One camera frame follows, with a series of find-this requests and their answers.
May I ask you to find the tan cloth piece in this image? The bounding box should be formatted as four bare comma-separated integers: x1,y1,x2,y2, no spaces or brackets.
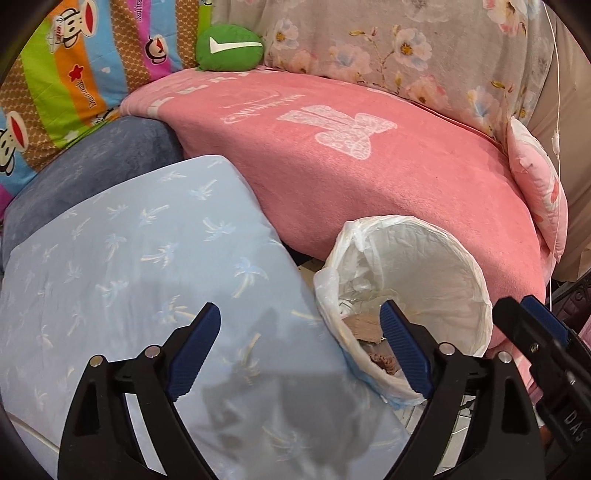
342,313,384,344

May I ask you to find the white trash bag bin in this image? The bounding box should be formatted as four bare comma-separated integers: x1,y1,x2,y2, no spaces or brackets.
314,215,493,408

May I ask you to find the pink floral pillow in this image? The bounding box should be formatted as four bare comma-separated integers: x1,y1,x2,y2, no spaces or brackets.
506,117,568,262

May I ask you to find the light blue patterned pillow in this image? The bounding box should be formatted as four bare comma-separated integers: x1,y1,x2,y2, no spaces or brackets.
1,156,408,479

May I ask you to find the dark blue plush cushion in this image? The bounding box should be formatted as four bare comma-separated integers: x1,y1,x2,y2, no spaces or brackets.
1,116,183,264

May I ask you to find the grey floral bedsheet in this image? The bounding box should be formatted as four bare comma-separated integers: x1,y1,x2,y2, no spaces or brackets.
212,0,557,142

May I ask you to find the pink towel blanket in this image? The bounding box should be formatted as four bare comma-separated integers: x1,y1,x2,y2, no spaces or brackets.
119,66,555,351

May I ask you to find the colourful monkey striped bedsheet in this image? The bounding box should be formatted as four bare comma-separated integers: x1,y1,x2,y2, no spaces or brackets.
1,0,212,207

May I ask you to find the green checkmark plush pillow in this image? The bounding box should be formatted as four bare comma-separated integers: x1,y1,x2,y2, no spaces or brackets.
195,24,264,72

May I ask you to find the white cord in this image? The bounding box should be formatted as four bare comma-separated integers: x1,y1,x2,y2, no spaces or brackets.
542,0,567,305

